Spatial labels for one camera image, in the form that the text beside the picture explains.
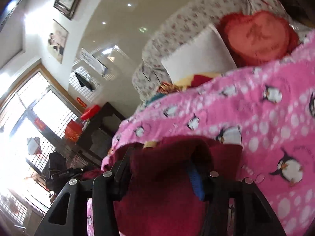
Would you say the dark red garment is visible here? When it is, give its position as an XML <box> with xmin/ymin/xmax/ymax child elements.
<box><xmin>81</xmin><ymin>135</ymin><xmax>243</xmax><ymax>236</ymax></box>

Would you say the red gift box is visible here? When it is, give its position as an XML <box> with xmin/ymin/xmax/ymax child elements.
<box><xmin>65</xmin><ymin>120</ymin><xmax>83</xmax><ymax>142</ymax></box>

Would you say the dark wooden side table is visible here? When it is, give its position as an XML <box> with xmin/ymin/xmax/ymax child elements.
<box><xmin>75</xmin><ymin>102</ymin><xmax>126</xmax><ymax>164</ymax></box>

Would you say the red flat box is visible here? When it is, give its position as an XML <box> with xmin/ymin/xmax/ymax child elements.
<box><xmin>81</xmin><ymin>104</ymin><xmax>101</xmax><ymax>121</ymax></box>

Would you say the pink penguin blanket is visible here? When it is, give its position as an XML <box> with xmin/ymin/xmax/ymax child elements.
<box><xmin>86</xmin><ymin>31</ymin><xmax>315</xmax><ymax>236</ymax></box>

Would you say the wedding photo poster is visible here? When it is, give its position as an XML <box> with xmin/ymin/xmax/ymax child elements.
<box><xmin>47</xmin><ymin>20</ymin><xmax>68</xmax><ymax>63</ymax></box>

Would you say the yellow red patterned sheet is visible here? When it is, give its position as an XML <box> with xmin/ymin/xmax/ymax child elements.
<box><xmin>146</xmin><ymin>72</ymin><xmax>221</xmax><ymax>105</ymax></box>

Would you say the white pillow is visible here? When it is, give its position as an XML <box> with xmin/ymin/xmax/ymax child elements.
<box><xmin>161</xmin><ymin>24</ymin><xmax>236</xmax><ymax>83</ymax></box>

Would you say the red heart cushion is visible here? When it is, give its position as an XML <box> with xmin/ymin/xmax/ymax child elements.
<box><xmin>216</xmin><ymin>11</ymin><xmax>299</xmax><ymax>68</ymax></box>

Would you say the floral fabric headboard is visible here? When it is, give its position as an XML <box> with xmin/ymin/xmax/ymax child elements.
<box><xmin>131</xmin><ymin>0</ymin><xmax>291</xmax><ymax>104</ymax></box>

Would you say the dark cloth on wall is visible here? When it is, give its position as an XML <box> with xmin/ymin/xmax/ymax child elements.
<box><xmin>75</xmin><ymin>72</ymin><xmax>95</xmax><ymax>92</ymax></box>

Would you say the wall calendar poster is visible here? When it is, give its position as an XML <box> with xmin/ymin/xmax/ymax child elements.
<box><xmin>80</xmin><ymin>48</ymin><xmax>108</xmax><ymax>76</ymax></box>

